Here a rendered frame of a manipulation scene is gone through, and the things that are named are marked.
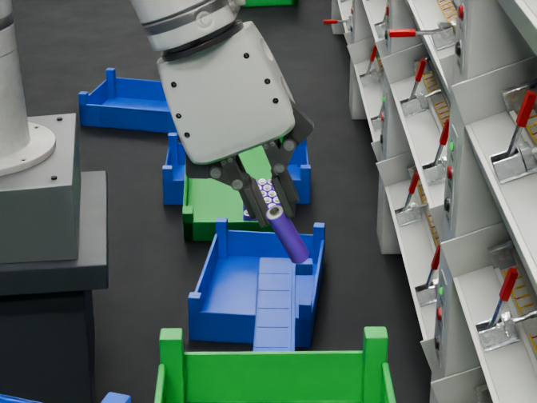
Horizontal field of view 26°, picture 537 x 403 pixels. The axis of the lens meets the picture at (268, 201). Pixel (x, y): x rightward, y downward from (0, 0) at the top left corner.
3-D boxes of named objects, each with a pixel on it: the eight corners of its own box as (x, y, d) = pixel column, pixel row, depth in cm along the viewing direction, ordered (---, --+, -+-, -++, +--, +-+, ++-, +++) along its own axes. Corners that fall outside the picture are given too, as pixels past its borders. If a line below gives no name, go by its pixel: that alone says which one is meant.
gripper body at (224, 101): (256, -2, 101) (304, 113, 105) (149, 41, 103) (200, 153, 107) (248, 13, 94) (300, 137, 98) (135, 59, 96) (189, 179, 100)
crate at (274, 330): (252, 494, 156) (312, 495, 156) (251, 367, 148) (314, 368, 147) (260, 369, 183) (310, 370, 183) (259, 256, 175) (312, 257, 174)
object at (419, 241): (441, 397, 159) (410, 316, 154) (392, 207, 214) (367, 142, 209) (585, 351, 157) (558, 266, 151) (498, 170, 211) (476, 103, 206)
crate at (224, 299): (311, 348, 189) (311, 305, 186) (188, 340, 191) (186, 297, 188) (324, 261, 216) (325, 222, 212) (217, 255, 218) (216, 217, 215)
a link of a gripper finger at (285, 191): (293, 129, 103) (321, 196, 105) (260, 141, 104) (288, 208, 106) (292, 139, 100) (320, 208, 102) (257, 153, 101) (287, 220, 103)
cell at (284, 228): (288, 263, 107) (261, 217, 103) (295, 248, 108) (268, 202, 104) (304, 265, 106) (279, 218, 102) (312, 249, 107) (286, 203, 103)
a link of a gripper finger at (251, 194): (242, 149, 104) (271, 214, 106) (210, 161, 105) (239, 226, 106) (239, 159, 101) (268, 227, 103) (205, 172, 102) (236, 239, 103)
